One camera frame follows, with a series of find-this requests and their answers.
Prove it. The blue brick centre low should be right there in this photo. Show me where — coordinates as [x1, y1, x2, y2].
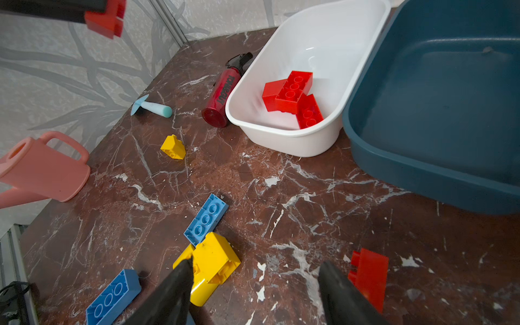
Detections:
[86, 269, 142, 325]

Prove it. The pink watering can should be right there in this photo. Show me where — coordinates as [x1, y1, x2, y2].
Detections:
[1, 131, 91, 209]

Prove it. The yellow square brick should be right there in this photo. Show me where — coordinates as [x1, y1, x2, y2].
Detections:
[193, 232, 241, 284]

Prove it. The small yellow sloped brick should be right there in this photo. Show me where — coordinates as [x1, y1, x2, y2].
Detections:
[161, 135, 186, 160]

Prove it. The small red square brick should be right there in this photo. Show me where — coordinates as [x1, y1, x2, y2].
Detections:
[262, 79, 287, 112]

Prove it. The blue brick upright centre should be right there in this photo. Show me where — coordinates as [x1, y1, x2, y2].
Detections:
[184, 194, 229, 246]

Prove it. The teal toy scraper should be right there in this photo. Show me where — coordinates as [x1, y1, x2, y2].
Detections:
[130, 95, 173, 118]

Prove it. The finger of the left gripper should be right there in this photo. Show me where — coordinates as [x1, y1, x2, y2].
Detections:
[1, 0, 108, 24]

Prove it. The teal plastic bin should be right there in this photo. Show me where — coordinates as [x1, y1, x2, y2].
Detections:
[343, 1, 519, 215]

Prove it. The yellow curved brick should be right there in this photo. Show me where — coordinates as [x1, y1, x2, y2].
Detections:
[172, 244, 219, 307]

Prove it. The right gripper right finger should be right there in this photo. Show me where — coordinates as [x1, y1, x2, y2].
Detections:
[318, 261, 389, 325]

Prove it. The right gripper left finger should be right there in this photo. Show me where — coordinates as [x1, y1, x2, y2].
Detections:
[124, 258, 194, 325]

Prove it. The white plastic bin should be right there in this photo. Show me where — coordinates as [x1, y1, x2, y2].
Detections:
[226, 1, 391, 157]

